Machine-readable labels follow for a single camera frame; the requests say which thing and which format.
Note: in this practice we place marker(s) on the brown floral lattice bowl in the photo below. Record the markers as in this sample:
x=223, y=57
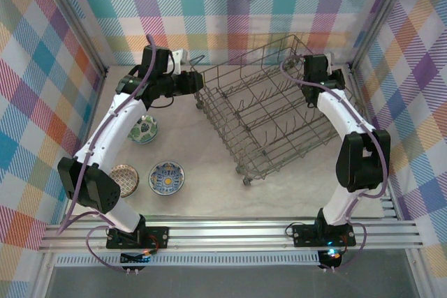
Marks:
x=127, y=176

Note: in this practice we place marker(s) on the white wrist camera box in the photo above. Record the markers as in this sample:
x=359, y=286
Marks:
x=328, y=58
x=179, y=56

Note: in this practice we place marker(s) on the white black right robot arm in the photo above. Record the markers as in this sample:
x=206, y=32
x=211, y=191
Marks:
x=338, y=113

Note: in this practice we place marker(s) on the aluminium frame post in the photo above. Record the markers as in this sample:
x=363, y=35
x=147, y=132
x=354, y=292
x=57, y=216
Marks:
x=380, y=15
x=78, y=15

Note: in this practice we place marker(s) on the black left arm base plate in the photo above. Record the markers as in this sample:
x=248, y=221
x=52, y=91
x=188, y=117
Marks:
x=157, y=237

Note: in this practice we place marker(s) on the aluminium side rail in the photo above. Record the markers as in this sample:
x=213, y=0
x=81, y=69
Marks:
x=388, y=209

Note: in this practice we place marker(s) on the long aluminium mounting rail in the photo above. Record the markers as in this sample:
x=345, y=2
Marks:
x=227, y=235

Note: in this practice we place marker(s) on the blue yellow patterned bowl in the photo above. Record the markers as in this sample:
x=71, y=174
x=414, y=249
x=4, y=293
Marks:
x=167, y=179

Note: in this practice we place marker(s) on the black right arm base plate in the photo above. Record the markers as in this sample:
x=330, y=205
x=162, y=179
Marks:
x=307, y=237

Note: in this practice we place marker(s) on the green leaf print bowl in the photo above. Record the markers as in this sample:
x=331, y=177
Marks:
x=146, y=130

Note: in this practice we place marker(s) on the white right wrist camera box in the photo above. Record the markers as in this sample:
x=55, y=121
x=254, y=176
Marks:
x=328, y=58

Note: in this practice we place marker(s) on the black controller board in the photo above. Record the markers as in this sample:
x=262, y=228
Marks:
x=134, y=259
x=331, y=258

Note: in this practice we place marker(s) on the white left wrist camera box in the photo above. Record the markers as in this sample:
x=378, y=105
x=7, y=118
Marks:
x=179, y=56

